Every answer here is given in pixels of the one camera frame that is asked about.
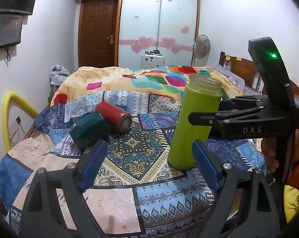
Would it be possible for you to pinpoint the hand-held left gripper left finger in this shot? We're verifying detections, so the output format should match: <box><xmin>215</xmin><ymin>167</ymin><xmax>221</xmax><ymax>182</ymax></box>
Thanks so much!
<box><xmin>19</xmin><ymin>139</ymin><xmax>108</xmax><ymax>238</ymax></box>

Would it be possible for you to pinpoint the wardrobe with frosted sliding doors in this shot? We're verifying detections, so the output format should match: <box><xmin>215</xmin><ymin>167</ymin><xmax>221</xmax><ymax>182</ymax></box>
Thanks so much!
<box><xmin>69</xmin><ymin>0</ymin><xmax>201</xmax><ymax>69</ymax></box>

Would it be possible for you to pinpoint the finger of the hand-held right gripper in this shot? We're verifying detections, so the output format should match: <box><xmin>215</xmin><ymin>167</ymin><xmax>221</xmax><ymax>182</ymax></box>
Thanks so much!
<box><xmin>218</xmin><ymin>95</ymin><xmax>270</xmax><ymax>113</ymax></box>
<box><xmin>188</xmin><ymin>104</ymin><xmax>272</xmax><ymax>140</ymax></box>

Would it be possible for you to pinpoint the yellow padded tube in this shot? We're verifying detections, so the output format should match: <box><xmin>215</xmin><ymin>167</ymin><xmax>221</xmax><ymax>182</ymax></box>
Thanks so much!
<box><xmin>1</xmin><ymin>91</ymin><xmax>40</xmax><ymax>152</ymax></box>

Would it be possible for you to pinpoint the red cup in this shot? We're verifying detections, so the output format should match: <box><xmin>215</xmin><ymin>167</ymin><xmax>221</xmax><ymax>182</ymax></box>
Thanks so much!
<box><xmin>94</xmin><ymin>101</ymin><xmax>133</xmax><ymax>132</ymax></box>

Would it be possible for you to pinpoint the grey cloth bundle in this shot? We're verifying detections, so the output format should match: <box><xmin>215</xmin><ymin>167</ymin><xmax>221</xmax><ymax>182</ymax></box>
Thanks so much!
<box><xmin>50</xmin><ymin>65</ymin><xmax>70</xmax><ymax>88</ymax></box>

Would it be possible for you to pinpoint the wooden bed headboard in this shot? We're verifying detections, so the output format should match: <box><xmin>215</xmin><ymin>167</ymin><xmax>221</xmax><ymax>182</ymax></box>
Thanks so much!
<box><xmin>218</xmin><ymin>51</ymin><xmax>299</xmax><ymax>106</ymax></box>

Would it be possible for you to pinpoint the pale grey pillow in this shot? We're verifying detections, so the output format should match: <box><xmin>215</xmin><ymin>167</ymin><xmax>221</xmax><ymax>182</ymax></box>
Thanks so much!
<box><xmin>210</xmin><ymin>64</ymin><xmax>246</xmax><ymax>93</ymax></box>

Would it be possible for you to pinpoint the colourful patterned quilt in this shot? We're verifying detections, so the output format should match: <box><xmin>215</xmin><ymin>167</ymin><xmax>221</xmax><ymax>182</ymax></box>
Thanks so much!
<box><xmin>54</xmin><ymin>65</ymin><xmax>246</xmax><ymax>105</ymax></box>

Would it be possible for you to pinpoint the green bottle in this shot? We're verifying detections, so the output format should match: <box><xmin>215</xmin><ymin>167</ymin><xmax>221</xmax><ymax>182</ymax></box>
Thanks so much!
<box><xmin>167</xmin><ymin>74</ymin><xmax>222</xmax><ymax>171</ymax></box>

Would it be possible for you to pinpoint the brown wooden door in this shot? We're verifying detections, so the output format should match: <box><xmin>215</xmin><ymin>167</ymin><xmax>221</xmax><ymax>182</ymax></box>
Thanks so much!
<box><xmin>78</xmin><ymin>0</ymin><xmax>119</xmax><ymax>68</ymax></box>

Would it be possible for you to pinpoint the blue patchwork printed blanket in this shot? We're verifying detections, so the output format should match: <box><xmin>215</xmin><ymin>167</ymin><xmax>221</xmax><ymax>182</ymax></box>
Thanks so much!
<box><xmin>0</xmin><ymin>90</ymin><xmax>267</xmax><ymax>238</ymax></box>

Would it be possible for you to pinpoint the person's right hand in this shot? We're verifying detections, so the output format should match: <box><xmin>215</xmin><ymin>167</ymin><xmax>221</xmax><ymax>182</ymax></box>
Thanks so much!
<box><xmin>261</xmin><ymin>137</ymin><xmax>280</xmax><ymax>179</ymax></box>

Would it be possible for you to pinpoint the white box appliance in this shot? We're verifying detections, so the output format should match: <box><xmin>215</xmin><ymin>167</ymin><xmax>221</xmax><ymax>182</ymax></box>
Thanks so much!
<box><xmin>140</xmin><ymin>51</ymin><xmax>165</xmax><ymax>69</ymax></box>

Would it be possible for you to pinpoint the old dark monitor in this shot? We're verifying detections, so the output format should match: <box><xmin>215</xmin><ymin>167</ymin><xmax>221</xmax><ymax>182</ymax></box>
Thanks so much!
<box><xmin>0</xmin><ymin>13</ymin><xmax>23</xmax><ymax>52</ymax></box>

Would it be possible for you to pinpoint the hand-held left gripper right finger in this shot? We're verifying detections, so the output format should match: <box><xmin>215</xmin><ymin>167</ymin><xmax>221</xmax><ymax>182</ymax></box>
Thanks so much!
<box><xmin>192</xmin><ymin>139</ymin><xmax>288</xmax><ymax>238</ymax></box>

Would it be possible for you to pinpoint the standing electric fan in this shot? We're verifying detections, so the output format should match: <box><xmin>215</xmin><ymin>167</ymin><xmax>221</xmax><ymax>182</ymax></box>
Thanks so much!
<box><xmin>191</xmin><ymin>34</ymin><xmax>211</xmax><ymax>66</ymax></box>

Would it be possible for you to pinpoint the yellow cloth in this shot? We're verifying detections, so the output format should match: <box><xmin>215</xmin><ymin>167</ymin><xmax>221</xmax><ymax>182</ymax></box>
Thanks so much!
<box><xmin>283</xmin><ymin>185</ymin><xmax>299</xmax><ymax>219</ymax></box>

